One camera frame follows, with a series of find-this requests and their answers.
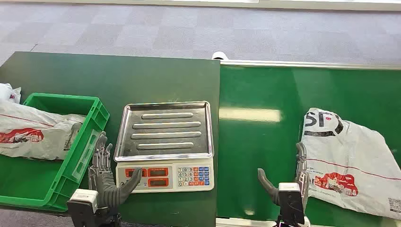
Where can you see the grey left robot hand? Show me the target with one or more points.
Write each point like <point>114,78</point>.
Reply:
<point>105,188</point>

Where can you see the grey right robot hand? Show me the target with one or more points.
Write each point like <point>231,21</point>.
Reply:
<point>301,163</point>

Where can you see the white courier bag black letters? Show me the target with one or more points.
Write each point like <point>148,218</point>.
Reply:
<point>354,156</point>

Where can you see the green conveyor belt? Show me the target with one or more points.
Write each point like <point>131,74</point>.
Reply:
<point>260,150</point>

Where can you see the green plastic crate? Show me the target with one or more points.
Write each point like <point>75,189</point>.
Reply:
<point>37,185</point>

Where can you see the steel scale tray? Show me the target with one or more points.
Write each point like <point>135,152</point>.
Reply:
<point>166,131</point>

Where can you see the white electronic scale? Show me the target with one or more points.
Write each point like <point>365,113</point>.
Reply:
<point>188,178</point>

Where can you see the white courier bag red print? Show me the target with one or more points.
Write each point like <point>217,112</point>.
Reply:
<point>34,134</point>

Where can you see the small white round object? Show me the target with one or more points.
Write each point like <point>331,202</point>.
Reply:
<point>220,55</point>

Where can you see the small crumpled white bag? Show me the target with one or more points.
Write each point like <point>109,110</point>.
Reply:
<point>8,93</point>

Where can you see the white baseboard strip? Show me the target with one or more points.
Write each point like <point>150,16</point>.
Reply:
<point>282,3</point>

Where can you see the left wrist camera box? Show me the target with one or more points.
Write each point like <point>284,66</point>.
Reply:
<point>82,203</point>

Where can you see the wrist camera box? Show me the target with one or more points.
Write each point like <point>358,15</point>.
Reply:
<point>290,202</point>
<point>82,203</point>

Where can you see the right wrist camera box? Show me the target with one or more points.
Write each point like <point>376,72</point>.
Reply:
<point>290,202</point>

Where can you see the silver conveyor side rail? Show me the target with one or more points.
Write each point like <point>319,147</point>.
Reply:
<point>313,64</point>

